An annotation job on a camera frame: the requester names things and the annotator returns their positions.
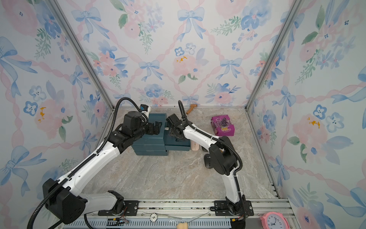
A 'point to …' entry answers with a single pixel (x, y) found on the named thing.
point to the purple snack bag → (222, 126)
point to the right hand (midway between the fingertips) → (177, 132)
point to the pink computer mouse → (195, 146)
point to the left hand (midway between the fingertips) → (155, 121)
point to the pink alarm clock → (273, 220)
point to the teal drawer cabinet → (150, 145)
